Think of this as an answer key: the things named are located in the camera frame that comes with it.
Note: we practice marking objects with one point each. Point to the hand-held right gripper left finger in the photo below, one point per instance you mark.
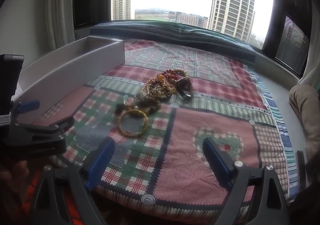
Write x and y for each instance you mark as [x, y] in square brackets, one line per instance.
[100, 162]

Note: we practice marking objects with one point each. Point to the slim apartment tower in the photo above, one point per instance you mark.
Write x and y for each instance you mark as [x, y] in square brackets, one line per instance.
[121, 2]

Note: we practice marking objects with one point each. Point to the tall grey apartment building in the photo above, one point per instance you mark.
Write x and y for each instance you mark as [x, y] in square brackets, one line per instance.
[232, 7]

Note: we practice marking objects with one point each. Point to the white curtain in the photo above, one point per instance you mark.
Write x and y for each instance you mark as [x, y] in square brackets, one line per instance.
[60, 14]
[312, 74]

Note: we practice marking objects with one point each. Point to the person's left hand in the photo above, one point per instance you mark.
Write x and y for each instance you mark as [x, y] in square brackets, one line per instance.
[13, 177]

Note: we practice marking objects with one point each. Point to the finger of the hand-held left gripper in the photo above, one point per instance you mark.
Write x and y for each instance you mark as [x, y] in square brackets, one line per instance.
[28, 106]
[50, 127]

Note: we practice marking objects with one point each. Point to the small dark flower ornament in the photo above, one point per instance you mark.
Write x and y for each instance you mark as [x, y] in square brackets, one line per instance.
[120, 107]

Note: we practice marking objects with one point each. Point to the patchwork plaid blanket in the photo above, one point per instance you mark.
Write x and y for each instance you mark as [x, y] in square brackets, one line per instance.
[187, 127]

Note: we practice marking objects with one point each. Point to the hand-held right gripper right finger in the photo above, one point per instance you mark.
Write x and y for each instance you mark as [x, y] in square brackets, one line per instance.
[216, 162]

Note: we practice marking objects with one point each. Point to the dark striped cushion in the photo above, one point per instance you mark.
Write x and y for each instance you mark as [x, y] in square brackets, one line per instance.
[162, 31]

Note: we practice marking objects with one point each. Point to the gold bangle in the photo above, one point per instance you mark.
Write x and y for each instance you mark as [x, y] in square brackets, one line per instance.
[120, 124]

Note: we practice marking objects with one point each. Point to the beige cushion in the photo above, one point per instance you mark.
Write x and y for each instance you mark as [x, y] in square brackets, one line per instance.
[305, 109]

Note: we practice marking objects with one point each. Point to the white cardboard box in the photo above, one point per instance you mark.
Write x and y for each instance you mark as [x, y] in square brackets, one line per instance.
[75, 64]

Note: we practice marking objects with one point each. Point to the low red brick building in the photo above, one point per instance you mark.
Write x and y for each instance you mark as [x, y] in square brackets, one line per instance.
[190, 19]

